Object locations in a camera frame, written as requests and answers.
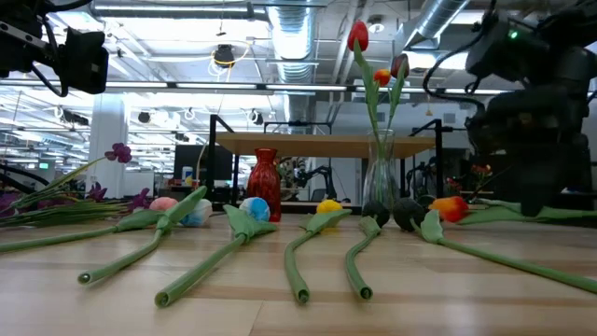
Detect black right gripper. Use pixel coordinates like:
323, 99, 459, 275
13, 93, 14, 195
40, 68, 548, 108
465, 86, 591, 218

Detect large orange tulip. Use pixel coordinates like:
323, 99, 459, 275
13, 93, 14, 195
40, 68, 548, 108
428, 195, 597, 226

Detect purple artificial flower bunch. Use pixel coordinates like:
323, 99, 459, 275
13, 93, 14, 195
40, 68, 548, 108
0, 142, 151, 230

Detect black tulip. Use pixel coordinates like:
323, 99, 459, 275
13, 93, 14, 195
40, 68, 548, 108
392, 197, 597, 295
343, 201, 392, 301

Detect pink tulip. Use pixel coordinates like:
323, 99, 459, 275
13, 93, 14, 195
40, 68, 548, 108
0, 196, 180, 255

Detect white and blue tulip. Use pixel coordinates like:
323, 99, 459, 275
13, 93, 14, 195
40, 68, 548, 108
76, 185, 215, 286
154, 196, 278, 309

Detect dark red tulip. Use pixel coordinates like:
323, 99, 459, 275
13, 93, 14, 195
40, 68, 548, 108
384, 53, 411, 141

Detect yellow tulip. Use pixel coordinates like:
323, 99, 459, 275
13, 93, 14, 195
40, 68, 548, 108
284, 199, 354, 305

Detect background orange flowers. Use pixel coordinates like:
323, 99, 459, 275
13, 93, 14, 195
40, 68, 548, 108
470, 162, 493, 188

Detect overhead light bar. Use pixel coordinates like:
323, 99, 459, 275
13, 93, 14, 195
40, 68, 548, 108
0, 79, 597, 98

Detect black ceiling-mounted device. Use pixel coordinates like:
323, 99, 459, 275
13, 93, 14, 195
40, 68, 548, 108
212, 43, 237, 70

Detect black computer monitor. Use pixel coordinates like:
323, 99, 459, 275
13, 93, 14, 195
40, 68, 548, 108
173, 144, 233, 182

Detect clear glass vase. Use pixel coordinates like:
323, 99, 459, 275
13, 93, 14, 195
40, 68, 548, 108
362, 129, 402, 224

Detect red glass vase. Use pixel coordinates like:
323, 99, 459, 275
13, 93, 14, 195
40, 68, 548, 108
246, 147, 283, 223

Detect person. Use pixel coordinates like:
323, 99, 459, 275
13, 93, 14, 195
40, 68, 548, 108
278, 157, 304, 190

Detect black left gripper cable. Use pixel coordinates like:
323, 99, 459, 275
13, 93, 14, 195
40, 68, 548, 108
31, 21, 71, 98

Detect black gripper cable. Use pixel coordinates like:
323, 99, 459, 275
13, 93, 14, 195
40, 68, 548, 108
31, 21, 71, 98
422, 8, 491, 116

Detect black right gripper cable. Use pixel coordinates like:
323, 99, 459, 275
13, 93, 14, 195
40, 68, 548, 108
422, 8, 491, 116

